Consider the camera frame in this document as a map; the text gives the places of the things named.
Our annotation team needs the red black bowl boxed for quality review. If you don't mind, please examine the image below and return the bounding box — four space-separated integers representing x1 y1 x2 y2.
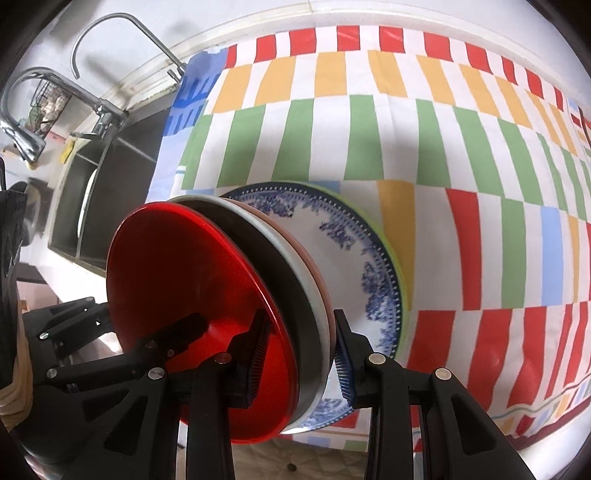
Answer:
106 202 298 443

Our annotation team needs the green plate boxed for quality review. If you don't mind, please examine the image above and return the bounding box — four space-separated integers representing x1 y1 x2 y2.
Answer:
308 181 406 357

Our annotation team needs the white bowl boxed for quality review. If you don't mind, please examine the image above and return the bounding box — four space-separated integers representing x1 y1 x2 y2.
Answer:
172 195 332 433

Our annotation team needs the blue white plate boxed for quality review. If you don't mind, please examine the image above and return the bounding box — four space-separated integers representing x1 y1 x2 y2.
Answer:
218 182 403 433

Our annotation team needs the pink bowl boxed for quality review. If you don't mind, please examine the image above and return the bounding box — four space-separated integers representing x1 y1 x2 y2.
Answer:
225 197 337 351

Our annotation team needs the steel kitchen sink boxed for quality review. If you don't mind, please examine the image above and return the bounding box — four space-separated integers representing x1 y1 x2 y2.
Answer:
49 94 173 276

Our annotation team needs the chrome pull-down faucet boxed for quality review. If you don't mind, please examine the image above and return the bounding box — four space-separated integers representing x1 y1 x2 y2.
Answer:
1 67 127 166

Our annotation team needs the colourful striped cloth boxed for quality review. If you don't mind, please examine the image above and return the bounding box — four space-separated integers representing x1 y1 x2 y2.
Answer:
147 25 590 447

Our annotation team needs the thin gooseneck faucet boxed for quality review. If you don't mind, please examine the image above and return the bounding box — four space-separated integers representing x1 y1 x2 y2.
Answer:
70 12 186 84

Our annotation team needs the wire sink basket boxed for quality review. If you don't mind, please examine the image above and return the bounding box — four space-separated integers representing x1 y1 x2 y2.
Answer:
26 80 71 138

